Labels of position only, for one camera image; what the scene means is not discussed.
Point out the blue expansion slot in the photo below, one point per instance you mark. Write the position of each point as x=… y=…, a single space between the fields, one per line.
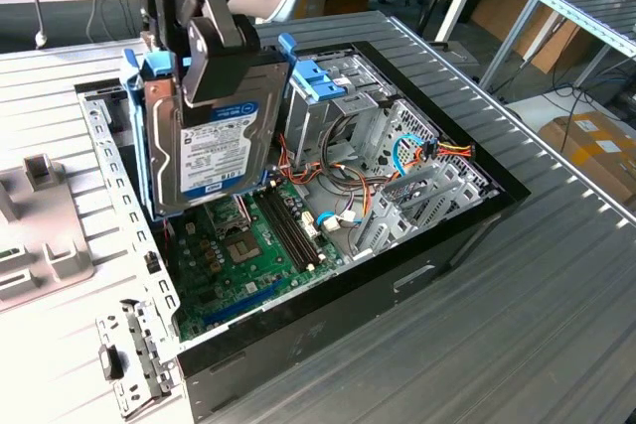
x=238 y=306

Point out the blue plastic drive latch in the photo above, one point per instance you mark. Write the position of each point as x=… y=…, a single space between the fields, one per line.
x=320 y=86

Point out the silver perforated disk cage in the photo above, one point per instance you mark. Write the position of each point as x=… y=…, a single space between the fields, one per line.
x=392 y=225

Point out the grey parts rack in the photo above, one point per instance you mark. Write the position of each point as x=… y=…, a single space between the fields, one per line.
x=45 y=225

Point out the white board connector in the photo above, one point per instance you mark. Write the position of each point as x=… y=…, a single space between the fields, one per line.
x=309 y=225

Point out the green RAM stick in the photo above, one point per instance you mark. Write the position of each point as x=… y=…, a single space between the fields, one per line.
x=10 y=252

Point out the taped cardboard box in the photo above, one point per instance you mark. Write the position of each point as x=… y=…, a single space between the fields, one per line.
x=596 y=146

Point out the black RAM slot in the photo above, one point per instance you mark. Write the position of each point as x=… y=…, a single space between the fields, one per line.
x=295 y=226
x=281 y=231
x=289 y=228
x=276 y=233

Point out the silver expansion slot bracket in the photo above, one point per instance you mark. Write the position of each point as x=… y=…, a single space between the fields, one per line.
x=144 y=344

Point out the black bracket latch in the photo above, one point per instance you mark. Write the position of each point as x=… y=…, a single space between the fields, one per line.
x=111 y=362

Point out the black PC case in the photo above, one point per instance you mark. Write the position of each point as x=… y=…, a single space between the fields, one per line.
x=348 y=325

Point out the green motherboard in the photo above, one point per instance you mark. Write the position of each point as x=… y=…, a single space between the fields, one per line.
x=248 y=275

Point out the small black case switch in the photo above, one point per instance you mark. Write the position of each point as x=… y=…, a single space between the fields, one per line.
x=151 y=262

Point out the hard disk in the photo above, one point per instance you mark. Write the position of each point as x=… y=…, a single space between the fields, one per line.
x=218 y=146

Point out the brown cardboard sheet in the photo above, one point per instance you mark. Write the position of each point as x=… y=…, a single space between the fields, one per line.
x=522 y=22

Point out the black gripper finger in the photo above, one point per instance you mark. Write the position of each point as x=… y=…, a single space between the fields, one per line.
x=218 y=61
x=161 y=7

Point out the CPU socket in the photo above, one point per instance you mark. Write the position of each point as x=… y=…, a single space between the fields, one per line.
x=243 y=249

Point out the silver optical drive cage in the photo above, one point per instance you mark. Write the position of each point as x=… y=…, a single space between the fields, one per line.
x=318 y=126

